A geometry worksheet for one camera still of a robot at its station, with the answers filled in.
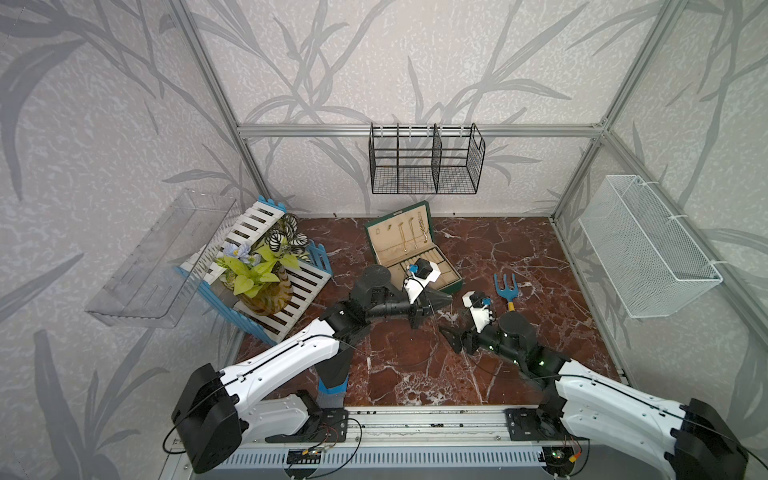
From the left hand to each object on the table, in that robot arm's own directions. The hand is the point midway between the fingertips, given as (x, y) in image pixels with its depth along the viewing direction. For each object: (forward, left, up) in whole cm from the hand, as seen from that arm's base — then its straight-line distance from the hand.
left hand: (448, 302), depth 65 cm
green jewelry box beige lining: (+33, +11, -17) cm, 38 cm away
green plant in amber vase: (+10, +46, -4) cm, 47 cm away
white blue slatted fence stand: (+25, +52, -2) cm, 58 cm away
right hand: (+3, -2, -13) cm, 14 cm away
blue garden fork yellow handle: (+18, -26, -28) cm, 42 cm away
